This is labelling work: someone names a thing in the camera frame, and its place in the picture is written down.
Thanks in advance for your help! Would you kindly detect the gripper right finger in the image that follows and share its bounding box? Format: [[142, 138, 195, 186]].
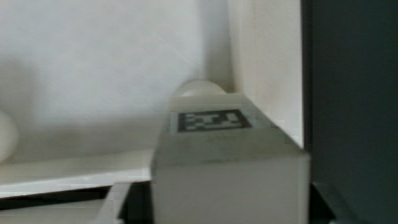
[[309, 182, 359, 224]]

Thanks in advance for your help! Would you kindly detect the white square tabletop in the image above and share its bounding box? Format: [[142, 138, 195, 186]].
[[0, 0, 304, 198]]

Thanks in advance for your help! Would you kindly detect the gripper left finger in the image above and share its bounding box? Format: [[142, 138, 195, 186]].
[[94, 181, 155, 224]]

